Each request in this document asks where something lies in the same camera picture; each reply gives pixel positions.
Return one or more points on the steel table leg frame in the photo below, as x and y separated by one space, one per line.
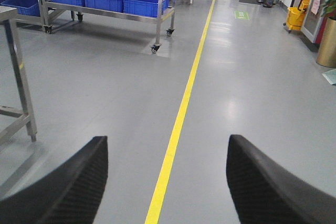
24 117

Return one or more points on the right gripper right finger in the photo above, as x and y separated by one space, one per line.
264 192

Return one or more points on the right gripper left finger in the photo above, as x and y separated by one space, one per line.
72 193

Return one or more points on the gold planter pot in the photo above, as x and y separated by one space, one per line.
326 54

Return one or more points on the steel cart with casters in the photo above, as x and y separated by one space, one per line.
44 12

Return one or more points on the yellow mop bucket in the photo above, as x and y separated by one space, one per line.
296 16

